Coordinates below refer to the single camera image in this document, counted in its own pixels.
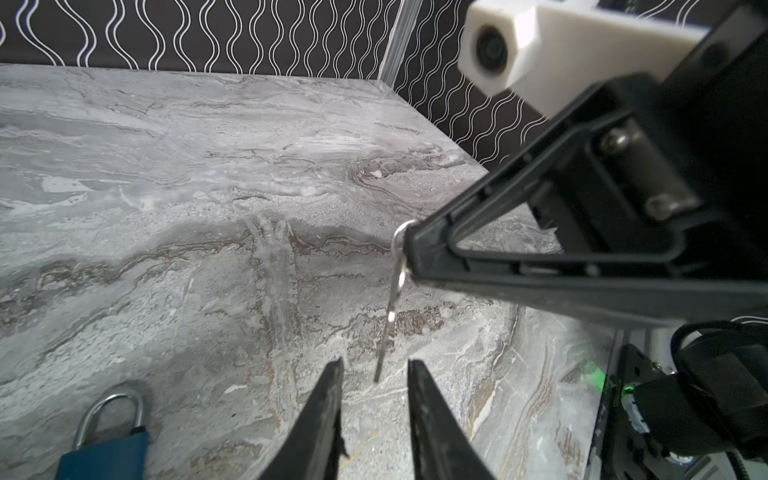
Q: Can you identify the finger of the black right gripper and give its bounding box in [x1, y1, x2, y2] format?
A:
[403, 84, 767, 326]

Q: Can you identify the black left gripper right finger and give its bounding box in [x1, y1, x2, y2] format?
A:
[407, 360, 494, 479]

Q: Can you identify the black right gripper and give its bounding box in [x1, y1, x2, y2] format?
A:
[527, 1, 767, 282]

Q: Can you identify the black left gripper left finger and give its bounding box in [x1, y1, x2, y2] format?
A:
[259, 358, 348, 479]

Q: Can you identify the blue padlock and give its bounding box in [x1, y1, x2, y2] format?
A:
[55, 387, 149, 480]

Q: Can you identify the small silver key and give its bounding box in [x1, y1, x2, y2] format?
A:
[373, 219, 418, 384]

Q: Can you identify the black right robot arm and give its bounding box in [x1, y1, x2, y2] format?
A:
[404, 1, 767, 458]

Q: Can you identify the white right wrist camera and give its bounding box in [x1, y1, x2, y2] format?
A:
[458, 1, 708, 118]

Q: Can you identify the aluminium corner frame post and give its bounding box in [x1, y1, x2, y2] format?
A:
[378, 0, 423, 90]

